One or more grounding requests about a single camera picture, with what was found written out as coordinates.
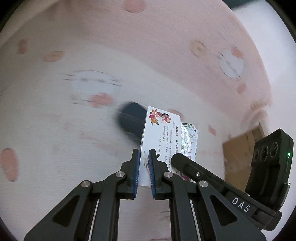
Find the sticker sheet packet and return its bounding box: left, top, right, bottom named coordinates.
left=171, top=122, right=200, bottom=182

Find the floral printed white card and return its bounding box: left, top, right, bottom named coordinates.
left=138, top=106, right=181, bottom=187

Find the dark denim glasses case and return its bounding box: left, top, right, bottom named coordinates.
left=116, top=101, right=147, bottom=145

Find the brown cardboard box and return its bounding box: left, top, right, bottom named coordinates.
left=222, top=125, right=265, bottom=192

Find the dark teal curtain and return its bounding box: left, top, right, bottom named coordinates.
left=223, top=0, right=250, bottom=9

